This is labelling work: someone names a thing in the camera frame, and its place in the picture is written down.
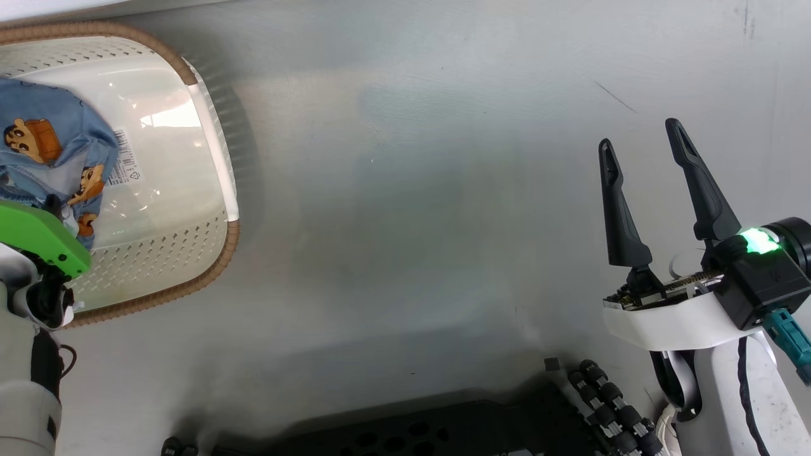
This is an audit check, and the thin black cable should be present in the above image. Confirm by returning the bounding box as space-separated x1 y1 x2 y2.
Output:
737 336 770 456

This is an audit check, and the basket product label sticker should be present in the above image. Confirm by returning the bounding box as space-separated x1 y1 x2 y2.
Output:
105 130 143 187

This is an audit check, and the blue cartoon-print garment with face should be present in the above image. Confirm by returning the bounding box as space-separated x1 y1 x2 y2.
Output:
0 77 121 251

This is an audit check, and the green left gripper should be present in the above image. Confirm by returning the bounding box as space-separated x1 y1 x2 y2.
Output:
0 195 93 279

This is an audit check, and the cream perforated laundry basket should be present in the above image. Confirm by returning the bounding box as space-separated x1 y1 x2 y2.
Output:
0 21 241 328

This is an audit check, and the teal right camera connector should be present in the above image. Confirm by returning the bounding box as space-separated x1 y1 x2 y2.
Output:
762 308 811 386

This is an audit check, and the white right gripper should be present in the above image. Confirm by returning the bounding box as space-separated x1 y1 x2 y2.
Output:
599 118 770 352

